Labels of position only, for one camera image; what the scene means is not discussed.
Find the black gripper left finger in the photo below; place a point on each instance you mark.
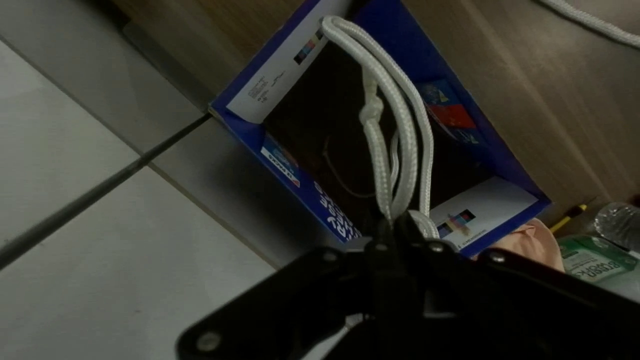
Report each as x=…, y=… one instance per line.
x=380, y=246

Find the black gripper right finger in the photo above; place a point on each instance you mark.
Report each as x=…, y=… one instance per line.
x=409, y=240

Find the blue cardboard snack box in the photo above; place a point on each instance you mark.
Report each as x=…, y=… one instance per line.
x=313, y=187

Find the yellow pencil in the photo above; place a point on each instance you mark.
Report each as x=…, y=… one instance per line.
x=569, y=217

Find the clear water bottle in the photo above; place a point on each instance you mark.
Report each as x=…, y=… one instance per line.
x=620, y=223

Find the wall whiteboard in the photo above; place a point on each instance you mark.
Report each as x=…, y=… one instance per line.
x=100, y=300

